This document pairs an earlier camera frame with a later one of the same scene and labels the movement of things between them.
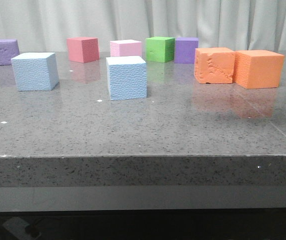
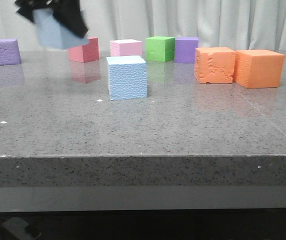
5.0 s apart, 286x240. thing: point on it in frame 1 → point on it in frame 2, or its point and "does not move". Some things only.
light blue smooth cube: (35, 71) → (51, 34)
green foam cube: (160, 49) does not move
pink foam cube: (125, 48) does not move
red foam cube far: (83, 49) does not move
